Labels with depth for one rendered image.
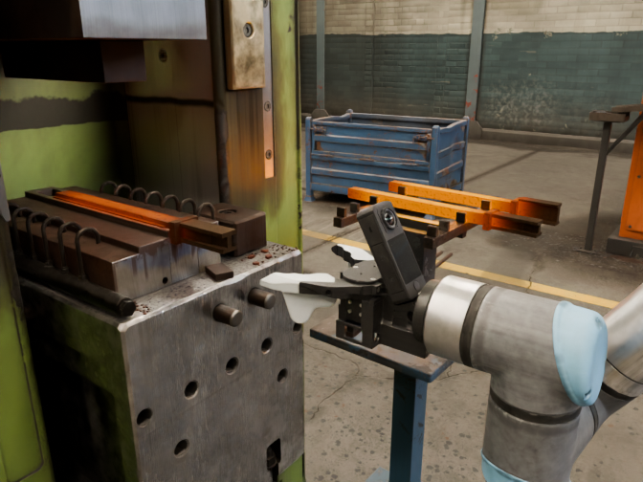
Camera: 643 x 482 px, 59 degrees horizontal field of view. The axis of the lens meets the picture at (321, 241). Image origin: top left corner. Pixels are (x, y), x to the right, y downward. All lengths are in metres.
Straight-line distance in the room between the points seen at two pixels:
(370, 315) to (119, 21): 0.48
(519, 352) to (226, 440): 0.59
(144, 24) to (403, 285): 0.48
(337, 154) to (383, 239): 4.13
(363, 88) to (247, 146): 8.42
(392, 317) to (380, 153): 3.94
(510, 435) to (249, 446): 0.57
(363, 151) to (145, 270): 3.87
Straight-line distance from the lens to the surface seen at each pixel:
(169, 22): 0.86
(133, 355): 0.82
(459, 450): 2.05
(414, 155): 4.46
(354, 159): 4.67
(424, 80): 9.03
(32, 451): 1.06
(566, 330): 0.57
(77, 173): 1.34
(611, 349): 0.70
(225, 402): 0.99
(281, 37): 1.26
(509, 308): 0.59
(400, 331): 0.66
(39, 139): 1.30
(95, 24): 0.79
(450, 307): 0.60
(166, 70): 1.23
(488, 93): 8.60
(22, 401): 1.01
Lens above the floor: 1.26
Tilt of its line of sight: 19 degrees down
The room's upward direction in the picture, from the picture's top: straight up
